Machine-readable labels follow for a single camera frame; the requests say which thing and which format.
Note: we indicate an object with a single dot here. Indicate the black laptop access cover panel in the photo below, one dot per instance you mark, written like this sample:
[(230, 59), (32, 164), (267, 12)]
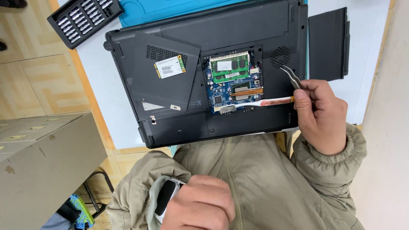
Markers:
[(159, 92)]

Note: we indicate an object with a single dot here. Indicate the black screwdriver bit set case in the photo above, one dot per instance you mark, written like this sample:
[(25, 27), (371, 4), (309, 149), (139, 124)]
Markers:
[(83, 19)]

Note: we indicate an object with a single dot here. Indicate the person's left fingers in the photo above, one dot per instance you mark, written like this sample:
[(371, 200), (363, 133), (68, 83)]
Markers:
[(222, 204)]

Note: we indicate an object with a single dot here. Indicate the green memory module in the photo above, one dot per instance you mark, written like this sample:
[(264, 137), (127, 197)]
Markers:
[(229, 67)]

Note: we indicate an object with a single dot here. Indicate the blue work mat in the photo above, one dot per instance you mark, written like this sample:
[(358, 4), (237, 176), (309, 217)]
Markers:
[(150, 9)]

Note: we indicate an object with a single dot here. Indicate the black laptop with open underside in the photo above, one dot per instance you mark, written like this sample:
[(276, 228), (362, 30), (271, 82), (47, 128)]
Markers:
[(242, 28)]

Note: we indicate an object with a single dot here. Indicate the person's right hand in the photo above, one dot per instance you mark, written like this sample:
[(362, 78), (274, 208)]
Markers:
[(322, 118)]

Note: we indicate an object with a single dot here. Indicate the person's left hand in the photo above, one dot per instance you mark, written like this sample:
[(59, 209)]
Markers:
[(198, 207)]

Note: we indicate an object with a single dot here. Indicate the black laptop battery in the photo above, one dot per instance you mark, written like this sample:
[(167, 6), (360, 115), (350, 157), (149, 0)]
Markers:
[(327, 44)]

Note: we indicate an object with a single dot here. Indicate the grey metal drawer cabinet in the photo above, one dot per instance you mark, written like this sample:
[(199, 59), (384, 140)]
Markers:
[(44, 166)]

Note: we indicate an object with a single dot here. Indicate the black metal stool frame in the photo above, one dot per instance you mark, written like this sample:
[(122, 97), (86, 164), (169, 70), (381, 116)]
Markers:
[(96, 191)]

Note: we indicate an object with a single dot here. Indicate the olive green jacket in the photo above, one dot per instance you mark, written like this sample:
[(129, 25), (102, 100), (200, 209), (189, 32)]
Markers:
[(255, 179)]

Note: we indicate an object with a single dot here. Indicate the metal tweezers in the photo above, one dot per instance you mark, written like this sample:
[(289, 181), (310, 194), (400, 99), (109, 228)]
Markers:
[(293, 78)]

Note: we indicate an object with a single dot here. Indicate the white smartwatch with black screen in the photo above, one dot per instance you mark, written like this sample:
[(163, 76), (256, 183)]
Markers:
[(165, 196)]

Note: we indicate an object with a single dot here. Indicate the blue and green woven cushion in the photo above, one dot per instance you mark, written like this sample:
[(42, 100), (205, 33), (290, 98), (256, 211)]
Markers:
[(81, 212)]

